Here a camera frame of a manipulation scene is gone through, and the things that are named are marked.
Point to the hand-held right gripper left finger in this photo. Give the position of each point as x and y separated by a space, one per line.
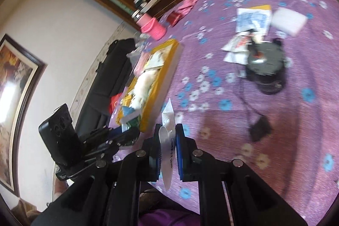
156 154

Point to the glass bottle with pink sleeve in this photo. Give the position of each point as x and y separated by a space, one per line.
141 20

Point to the purple floral tablecloth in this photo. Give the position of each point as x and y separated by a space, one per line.
291 120

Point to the white glove packet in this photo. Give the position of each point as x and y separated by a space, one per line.
167 162

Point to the red plastic bag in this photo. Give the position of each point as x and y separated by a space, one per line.
116 104

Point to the green packet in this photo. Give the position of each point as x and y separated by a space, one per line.
132 123

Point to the white foam block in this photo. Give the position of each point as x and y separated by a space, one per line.
288 20

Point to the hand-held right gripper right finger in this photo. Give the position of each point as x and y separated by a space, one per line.
180 154

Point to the blue white printed packet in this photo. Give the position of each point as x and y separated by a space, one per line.
251 20

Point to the plain white sachet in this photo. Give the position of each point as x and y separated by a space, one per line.
234 58

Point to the red pouch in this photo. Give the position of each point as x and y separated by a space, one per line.
174 18

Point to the yellow-rimmed cardboard box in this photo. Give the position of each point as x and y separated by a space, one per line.
164 77

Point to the black sofa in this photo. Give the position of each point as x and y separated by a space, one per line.
106 77

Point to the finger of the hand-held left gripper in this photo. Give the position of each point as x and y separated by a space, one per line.
100 133
128 136

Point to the white sachet with red print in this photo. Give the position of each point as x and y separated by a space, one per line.
238 43

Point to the large clear plastic bag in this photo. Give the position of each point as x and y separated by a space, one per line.
133 52

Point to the pink cloth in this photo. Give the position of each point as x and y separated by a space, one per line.
189 5

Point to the black round device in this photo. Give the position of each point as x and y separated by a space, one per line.
264 67

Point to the white fluffy cloth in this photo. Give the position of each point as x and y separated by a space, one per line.
145 85

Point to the black power adapter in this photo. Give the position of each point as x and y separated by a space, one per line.
261 128

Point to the blue cloth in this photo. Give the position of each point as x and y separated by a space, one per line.
129 110

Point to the framed wall painting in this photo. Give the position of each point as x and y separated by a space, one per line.
16 99

